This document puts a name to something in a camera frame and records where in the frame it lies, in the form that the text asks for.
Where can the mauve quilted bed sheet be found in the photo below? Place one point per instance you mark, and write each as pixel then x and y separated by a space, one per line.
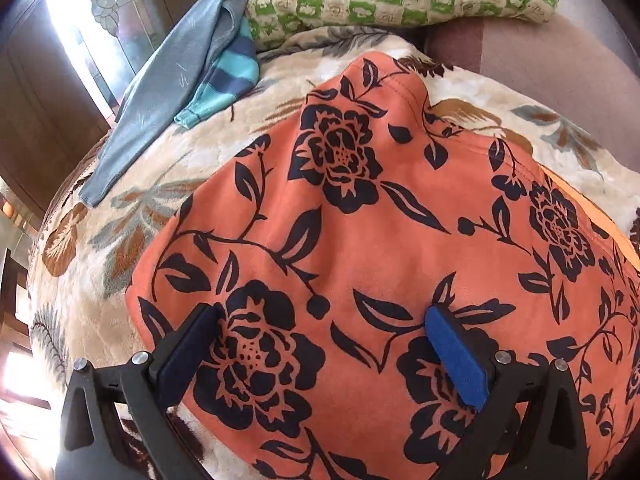
pixel 550 60

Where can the cream leaf-print blanket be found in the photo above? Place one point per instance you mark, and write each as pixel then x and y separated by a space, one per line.
pixel 165 160

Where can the wooden wardrobe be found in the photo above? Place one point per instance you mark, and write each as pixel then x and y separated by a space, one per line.
pixel 45 125

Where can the teal striped garment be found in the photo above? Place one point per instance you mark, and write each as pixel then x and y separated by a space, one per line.
pixel 225 75

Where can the orange floral sweater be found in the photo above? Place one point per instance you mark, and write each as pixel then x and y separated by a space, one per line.
pixel 390 240

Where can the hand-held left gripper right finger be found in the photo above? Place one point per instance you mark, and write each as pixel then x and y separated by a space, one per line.
pixel 457 355

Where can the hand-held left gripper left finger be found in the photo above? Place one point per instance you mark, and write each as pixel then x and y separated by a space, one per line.
pixel 187 355

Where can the grey-blue garment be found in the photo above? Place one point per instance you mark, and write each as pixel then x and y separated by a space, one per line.
pixel 165 90

